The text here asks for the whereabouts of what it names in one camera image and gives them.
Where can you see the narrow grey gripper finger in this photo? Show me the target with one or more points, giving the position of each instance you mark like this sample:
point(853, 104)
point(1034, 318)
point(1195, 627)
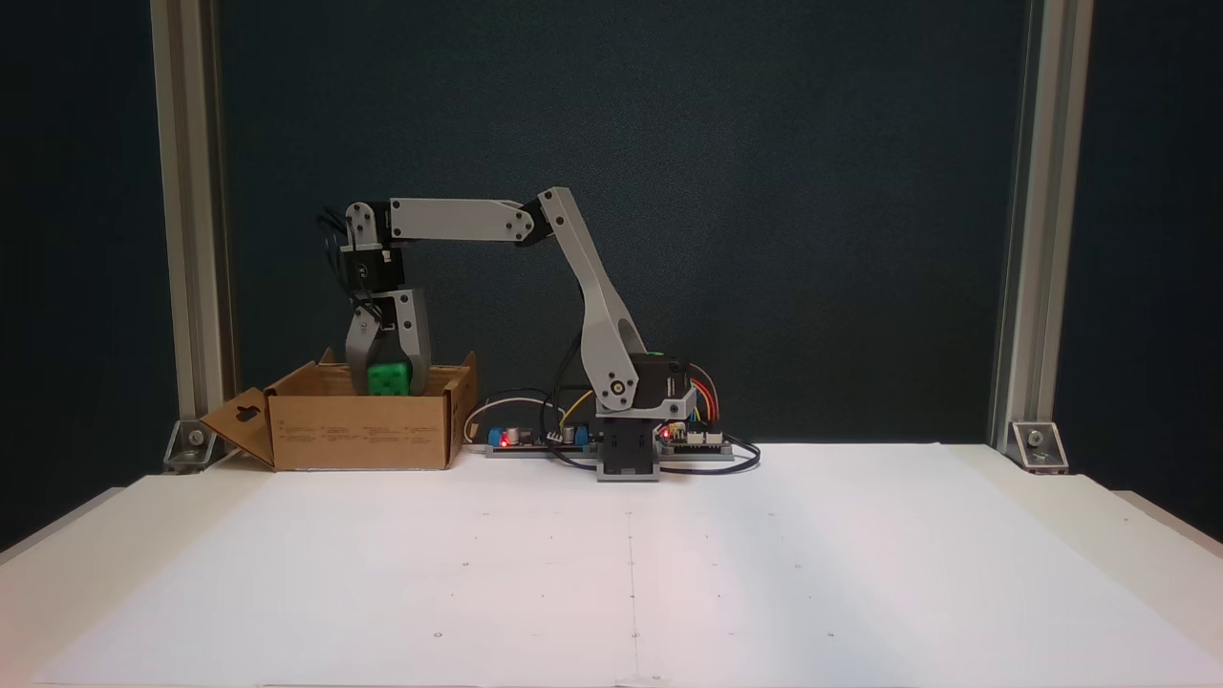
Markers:
point(355, 354)

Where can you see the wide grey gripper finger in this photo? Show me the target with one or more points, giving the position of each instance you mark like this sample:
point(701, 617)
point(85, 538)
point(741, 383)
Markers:
point(413, 334)

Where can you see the green dice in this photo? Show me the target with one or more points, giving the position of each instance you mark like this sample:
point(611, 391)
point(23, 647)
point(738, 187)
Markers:
point(387, 379)

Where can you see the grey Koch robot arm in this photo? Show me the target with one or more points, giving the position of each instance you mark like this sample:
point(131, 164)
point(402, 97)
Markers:
point(602, 306)

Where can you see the open cardboard box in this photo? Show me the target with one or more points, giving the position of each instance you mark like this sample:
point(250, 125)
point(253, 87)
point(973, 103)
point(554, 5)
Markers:
point(358, 435)

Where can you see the blue power circuit board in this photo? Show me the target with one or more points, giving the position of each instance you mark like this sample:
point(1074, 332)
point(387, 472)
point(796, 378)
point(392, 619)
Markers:
point(521, 438)

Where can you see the grey board mounting plate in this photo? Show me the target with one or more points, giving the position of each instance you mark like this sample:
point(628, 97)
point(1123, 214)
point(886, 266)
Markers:
point(697, 456)

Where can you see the metal corner bracket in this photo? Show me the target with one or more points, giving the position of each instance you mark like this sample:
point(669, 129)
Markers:
point(196, 441)
point(1037, 444)

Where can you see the aluminium frame post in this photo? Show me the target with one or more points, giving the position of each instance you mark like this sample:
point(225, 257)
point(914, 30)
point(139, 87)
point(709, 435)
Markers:
point(1037, 191)
point(186, 191)

